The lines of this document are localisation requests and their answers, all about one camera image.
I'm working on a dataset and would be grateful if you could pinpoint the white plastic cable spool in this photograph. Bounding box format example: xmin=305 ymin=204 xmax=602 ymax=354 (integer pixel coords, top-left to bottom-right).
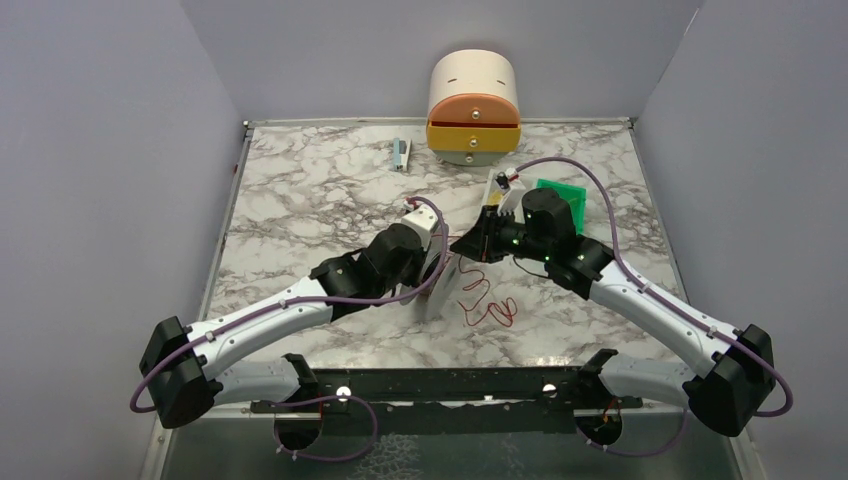
xmin=414 ymin=233 xmax=459 ymax=322

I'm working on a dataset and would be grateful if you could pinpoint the white plastic bin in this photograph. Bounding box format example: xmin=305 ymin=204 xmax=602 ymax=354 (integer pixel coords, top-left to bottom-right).
xmin=482 ymin=170 xmax=512 ymax=209

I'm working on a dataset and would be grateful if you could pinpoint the red cable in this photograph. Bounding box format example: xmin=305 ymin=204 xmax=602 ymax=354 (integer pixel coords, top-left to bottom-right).
xmin=445 ymin=235 xmax=519 ymax=329

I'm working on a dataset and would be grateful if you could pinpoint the green plastic bin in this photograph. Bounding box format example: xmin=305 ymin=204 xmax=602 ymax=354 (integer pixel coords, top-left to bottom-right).
xmin=536 ymin=179 xmax=587 ymax=234

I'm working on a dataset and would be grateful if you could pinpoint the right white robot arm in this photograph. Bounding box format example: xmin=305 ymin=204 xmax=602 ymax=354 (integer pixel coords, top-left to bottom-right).
xmin=450 ymin=188 xmax=776 ymax=437

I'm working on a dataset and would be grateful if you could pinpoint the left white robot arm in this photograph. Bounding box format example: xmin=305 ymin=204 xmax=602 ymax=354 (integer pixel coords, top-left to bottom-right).
xmin=129 ymin=215 xmax=449 ymax=429

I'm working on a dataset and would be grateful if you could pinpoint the small teal white clip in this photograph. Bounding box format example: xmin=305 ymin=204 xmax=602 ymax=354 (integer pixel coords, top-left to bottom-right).
xmin=391 ymin=137 xmax=411 ymax=172

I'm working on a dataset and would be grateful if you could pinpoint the cream mini drawer cabinet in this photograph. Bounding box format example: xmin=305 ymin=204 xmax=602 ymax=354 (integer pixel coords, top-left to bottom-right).
xmin=425 ymin=49 xmax=521 ymax=167

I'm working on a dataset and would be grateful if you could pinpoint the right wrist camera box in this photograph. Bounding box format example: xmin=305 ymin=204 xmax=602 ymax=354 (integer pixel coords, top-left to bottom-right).
xmin=495 ymin=168 xmax=526 ymax=215

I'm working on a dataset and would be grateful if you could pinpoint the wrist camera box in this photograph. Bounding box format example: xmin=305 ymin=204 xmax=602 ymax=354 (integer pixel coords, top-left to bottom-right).
xmin=400 ymin=204 xmax=439 ymax=248
xmin=495 ymin=168 xmax=526 ymax=215

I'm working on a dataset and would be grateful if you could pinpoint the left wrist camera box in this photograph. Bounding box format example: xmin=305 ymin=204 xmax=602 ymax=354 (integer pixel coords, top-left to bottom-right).
xmin=400 ymin=204 xmax=439 ymax=248

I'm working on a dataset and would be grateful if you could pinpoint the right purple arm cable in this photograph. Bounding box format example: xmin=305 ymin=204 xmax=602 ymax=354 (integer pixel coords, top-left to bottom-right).
xmin=513 ymin=156 xmax=794 ymax=419

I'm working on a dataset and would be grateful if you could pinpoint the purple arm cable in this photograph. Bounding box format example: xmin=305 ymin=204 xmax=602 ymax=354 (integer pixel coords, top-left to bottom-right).
xmin=513 ymin=156 xmax=794 ymax=419
xmin=129 ymin=195 xmax=450 ymax=415

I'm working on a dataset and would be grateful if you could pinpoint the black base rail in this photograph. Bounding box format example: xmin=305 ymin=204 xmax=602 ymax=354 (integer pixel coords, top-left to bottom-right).
xmin=242 ymin=358 xmax=643 ymax=439

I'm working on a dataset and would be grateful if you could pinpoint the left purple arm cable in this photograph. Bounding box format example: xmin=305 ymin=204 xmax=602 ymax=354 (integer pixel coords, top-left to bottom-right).
xmin=129 ymin=195 xmax=450 ymax=415

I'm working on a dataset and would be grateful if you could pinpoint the aluminium table frame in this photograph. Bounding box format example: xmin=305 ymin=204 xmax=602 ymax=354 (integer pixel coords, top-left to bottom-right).
xmin=139 ymin=119 xmax=750 ymax=480

